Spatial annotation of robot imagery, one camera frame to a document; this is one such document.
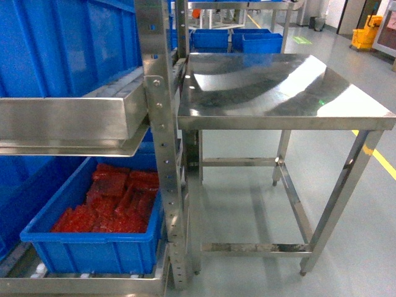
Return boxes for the stainless steel shelf rack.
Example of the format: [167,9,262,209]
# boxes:
[1,1,193,296]

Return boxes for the red parts in bin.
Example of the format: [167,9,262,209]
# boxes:
[50,163,160,233]

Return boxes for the blue bin with red parts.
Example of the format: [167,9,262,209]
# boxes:
[20,142,163,274]

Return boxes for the stainless steel small table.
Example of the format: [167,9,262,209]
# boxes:
[178,53,395,275]

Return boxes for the large blue upper crate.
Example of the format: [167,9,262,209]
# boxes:
[0,0,144,98]

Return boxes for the yellow mop bucket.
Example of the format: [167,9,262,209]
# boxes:
[350,15,383,51]

